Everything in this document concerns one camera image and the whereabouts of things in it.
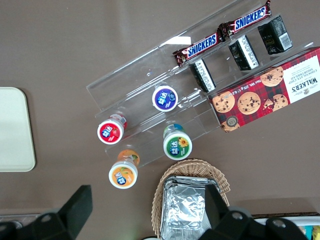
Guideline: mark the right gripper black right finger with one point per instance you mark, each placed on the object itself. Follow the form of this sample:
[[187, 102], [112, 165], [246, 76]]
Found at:
[[225, 225]]

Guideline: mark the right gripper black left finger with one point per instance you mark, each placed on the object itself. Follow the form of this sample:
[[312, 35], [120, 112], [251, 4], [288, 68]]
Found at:
[[75, 212]]

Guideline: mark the light tan wicker basket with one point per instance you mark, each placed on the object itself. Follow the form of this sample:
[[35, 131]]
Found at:
[[200, 167]]

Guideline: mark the white rectangular snack tray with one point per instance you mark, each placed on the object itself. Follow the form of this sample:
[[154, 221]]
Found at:
[[287, 219]]

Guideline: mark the beige rectangular serving tray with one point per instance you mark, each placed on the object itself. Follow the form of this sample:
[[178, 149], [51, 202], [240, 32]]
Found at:
[[15, 130]]

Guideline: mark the aluminium foil container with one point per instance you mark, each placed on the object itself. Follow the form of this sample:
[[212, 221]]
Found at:
[[185, 207]]

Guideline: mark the orange lid gum jar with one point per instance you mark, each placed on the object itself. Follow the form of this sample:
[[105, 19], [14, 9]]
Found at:
[[123, 175]]

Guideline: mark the small teal snack packet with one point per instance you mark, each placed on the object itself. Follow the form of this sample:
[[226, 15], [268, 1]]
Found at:
[[308, 231]]

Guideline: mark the red lid gum jar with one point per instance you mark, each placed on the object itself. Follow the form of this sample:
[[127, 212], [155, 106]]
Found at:
[[110, 131]]

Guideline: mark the green lid gum jar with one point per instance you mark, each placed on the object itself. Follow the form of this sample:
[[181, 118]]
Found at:
[[178, 147]]

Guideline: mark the red Walkers cookie box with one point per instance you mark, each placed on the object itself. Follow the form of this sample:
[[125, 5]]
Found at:
[[265, 95]]

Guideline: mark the blue lid gum jar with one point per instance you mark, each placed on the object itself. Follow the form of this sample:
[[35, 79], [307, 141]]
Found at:
[[165, 98]]

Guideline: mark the clear acrylic stepped riser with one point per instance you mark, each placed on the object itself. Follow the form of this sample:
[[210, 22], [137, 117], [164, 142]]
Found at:
[[225, 75], [140, 82]]

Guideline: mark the small black carton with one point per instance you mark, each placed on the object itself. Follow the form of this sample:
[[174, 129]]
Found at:
[[275, 35], [243, 52], [202, 75]]

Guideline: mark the Snickers chocolate bar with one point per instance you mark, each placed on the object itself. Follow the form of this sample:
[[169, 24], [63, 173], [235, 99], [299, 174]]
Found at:
[[200, 47], [246, 20]]

